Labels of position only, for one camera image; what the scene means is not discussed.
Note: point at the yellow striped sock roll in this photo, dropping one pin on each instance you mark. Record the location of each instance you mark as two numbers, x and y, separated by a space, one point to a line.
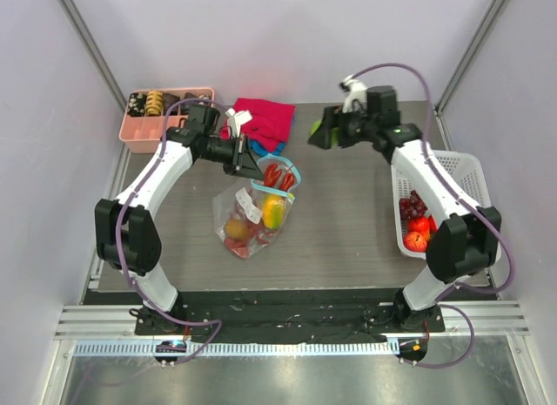
154 103

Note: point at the red folded cloth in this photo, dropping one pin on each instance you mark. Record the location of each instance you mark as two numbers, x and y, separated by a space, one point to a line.
271 121

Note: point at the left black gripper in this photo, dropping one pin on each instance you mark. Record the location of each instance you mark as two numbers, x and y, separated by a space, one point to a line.
242 159

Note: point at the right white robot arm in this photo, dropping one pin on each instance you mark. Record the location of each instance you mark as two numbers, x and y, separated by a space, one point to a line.
464 243

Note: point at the green toy lime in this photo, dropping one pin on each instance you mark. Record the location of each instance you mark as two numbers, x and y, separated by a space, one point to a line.
333 134

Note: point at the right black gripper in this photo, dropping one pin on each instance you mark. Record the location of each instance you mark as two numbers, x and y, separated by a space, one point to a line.
332 127

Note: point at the pink compartment tray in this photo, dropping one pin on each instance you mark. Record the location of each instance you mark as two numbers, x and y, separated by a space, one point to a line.
142 135

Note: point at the red toy apple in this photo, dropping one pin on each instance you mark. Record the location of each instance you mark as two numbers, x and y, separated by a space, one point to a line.
415 242
432 224

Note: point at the brown toy potato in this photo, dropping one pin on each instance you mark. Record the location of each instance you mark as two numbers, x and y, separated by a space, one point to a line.
236 229

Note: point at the blue folded cloth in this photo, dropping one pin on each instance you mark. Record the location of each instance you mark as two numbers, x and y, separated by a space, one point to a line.
262 150

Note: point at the dark brown sock roll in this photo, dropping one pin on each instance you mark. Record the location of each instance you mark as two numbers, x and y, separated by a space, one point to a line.
169 101

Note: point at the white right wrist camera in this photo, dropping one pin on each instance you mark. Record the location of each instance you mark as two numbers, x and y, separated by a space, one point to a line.
355 90

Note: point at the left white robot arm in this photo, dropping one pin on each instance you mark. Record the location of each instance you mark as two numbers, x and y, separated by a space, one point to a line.
126 233

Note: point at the black floral sock roll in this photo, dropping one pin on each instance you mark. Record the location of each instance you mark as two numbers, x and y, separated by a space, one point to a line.
136 104

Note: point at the white plastic basket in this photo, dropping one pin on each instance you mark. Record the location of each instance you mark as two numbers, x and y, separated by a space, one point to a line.
465 170

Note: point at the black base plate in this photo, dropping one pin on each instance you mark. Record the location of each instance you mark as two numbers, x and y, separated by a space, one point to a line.
289 317

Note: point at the perforated cable duct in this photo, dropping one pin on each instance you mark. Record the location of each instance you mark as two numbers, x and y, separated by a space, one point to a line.
171 348

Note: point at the purple toy grapes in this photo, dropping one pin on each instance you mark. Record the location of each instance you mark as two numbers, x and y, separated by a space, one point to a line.
412 207

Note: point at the yellow orange toy mango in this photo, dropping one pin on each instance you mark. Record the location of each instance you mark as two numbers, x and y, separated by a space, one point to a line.
273 211

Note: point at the clear zip top bag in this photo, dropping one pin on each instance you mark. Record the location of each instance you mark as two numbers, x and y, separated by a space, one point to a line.
254 209

